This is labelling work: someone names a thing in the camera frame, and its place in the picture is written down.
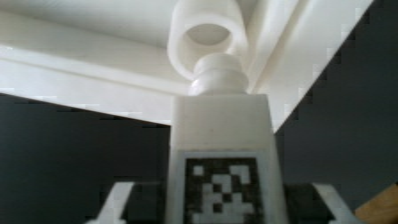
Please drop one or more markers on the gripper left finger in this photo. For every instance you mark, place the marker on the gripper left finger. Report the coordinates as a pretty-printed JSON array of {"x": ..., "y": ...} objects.
[{"x": 112, "y": 209}]

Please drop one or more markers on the white table leg with tag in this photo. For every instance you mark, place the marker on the white table leg with tag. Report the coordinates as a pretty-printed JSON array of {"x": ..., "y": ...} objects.
[{"x": 224, "y": 185}]

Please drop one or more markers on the white square tabletop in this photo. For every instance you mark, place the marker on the white square tabletop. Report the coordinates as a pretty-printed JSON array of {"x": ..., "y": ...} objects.
[{"x": 99, "y": 54}]

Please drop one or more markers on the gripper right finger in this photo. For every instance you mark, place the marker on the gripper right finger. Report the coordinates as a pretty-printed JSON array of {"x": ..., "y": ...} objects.
[{"x": 336, "y": 205}]

